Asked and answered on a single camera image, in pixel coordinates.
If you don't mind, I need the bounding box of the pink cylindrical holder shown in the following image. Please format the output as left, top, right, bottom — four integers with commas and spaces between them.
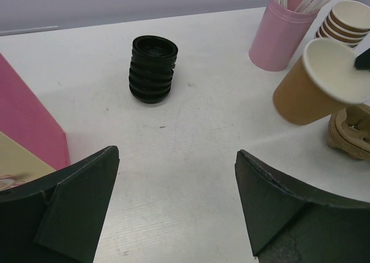
249, 0, 318, 72

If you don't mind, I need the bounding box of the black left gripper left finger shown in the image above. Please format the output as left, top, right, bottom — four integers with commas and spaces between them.
1, 146, 120, 262

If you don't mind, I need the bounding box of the brown cardboard cup carrier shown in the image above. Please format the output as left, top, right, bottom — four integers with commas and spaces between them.
327, 103, 369, 161

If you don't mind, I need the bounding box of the stack of black cup lids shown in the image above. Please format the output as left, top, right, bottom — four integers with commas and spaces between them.
129, 35, 178, 104

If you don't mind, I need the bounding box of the stack of brown paper cups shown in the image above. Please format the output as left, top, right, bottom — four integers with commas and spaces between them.
314, 0, 369, 48

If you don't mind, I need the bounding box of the pink and cream paper bag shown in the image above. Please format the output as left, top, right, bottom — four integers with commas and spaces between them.
1, 57, 70, 191

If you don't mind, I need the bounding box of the brown paper coffee cup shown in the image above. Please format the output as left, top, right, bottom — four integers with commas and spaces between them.
273, 38, 369, 125

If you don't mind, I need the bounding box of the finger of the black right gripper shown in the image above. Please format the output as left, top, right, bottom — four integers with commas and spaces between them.
354, 49, 370, 70

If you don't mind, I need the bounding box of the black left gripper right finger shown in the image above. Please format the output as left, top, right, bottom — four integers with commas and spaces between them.
235, 150, 369, 262

